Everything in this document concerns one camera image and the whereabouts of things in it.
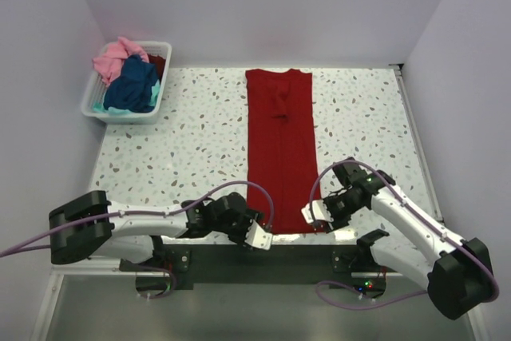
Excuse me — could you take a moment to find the dark red t shirt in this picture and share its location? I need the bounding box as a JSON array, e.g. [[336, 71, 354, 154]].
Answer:
[[148, 54, 166, 81]]

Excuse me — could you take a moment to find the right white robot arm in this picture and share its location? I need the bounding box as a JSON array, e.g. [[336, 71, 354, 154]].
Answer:
[[303, 157, 500, 319]]

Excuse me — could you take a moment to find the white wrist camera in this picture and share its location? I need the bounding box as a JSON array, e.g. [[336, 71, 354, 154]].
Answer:
[[244, 221, 273, 251], [300, 200, 333, 233]]

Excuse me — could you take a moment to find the pink t shirt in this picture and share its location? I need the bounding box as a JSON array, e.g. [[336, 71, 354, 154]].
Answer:
[[93, 37, 149, 87]]

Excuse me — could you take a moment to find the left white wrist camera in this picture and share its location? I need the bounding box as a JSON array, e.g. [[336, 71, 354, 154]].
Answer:
[[244, 221, 273, 251]]

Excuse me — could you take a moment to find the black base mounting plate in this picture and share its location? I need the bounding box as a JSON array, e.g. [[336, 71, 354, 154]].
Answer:
[[119, 242, 392, 298]]

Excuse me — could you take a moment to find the white plastic laundry basket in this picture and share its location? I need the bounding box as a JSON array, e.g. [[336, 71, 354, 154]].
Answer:
[[81, 37, 172, 125]]

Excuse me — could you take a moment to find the light teal t shirt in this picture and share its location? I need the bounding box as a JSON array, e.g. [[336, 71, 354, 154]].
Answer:
[[92, 81, 160, 115]]

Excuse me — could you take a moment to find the dark blue t shirt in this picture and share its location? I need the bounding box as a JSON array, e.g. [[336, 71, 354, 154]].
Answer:
[[103, 55, 159, 113]]

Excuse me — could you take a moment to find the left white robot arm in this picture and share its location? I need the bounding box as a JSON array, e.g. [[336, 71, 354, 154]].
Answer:
[[49, 190, 272, 271]]

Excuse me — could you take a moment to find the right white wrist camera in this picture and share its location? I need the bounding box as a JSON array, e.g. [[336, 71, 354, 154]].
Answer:
[[300, 200, 333, 233]]

